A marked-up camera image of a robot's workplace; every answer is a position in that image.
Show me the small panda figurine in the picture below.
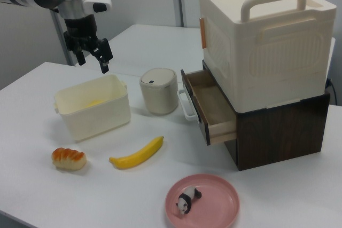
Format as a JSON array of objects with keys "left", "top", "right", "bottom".
[{"left": 175, "top": 186, "right": 203, "bottom": 217}]

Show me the pink round plate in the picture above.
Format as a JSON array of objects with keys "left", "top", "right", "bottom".
[{"left": 165, "top": 174, "right": 240, "bottom": 228}]

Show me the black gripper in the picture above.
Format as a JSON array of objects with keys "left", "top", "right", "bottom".
[{"left": 63, "top": 14, "right": 114, "bottom": 74}]

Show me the dark brown wooden cabinet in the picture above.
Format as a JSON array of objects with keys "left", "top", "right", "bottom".
[{"left": 202, "top": 59, "right": 331, "bottom": 172}]

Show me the small beige lidded trash can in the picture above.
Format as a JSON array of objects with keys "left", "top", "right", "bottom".
[{"left": 139, "top": 68, "right": 179, "bottom": 116}]

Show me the toy bread loaf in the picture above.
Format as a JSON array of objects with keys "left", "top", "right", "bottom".
[{"left": 51, "top": 147, "right": 88, "bottom": 171}]

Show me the cream plastic box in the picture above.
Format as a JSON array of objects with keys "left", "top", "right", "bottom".
[{"left": 53, "top": 74, "right": 132, "bottom": 142}]

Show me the yellow toy banana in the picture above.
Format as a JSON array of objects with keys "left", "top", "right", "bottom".
[{"left": 108, "top": 136, "right": 165, "bottom": 170}]

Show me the black cable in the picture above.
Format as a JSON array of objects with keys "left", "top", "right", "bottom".
[{"left": 324, "top": 77, "right": 338, "bottom": 90}]

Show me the grey metal pole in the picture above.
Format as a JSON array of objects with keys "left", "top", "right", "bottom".
[{"left": 52, "top": 9, "right": 74, "bottom": 66}]

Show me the large cream storage box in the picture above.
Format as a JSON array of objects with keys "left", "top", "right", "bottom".
[{"left": 198, "top": 0, "right": 337, "bottom": 113}]

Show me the wooden drawer with white handle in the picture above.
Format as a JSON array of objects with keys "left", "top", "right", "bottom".
[{"left": 177, "top": 69, "right": 238, "bottom": 146}]

